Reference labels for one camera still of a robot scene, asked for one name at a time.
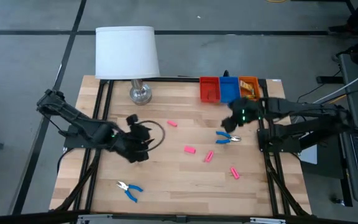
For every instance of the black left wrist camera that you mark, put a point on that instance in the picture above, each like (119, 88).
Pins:
(132, 119)

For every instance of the pink eraser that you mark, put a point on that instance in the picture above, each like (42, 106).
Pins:
(209, 156)
(190, 149)
(172, 123)
(234, 172)

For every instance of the black aluminium frame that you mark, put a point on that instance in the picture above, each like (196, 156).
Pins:
(107, 93)

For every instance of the blue plastic bin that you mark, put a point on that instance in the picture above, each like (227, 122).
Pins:
(229, 90)

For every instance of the glass metal lamp base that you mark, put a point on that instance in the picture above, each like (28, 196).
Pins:
(140, 93)

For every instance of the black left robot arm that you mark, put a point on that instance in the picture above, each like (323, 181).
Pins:
(82, 124)

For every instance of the person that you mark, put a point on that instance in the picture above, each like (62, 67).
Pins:
(357, 15)

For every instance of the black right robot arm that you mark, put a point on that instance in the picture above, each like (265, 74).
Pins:
(306, 109)

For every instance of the red plastic bin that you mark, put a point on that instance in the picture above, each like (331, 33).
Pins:
(204, 90)

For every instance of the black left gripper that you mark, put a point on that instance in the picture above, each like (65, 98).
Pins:
(132, 143)

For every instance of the yellow green crayon box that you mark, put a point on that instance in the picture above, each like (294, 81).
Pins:
(246, 84)

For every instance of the orange plastic bin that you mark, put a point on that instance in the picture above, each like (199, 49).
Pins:
(256, 85)

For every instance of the white lamp shade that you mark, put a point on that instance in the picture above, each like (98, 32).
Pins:
(126, 53)

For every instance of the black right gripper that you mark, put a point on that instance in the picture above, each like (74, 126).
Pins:
(247, 109)

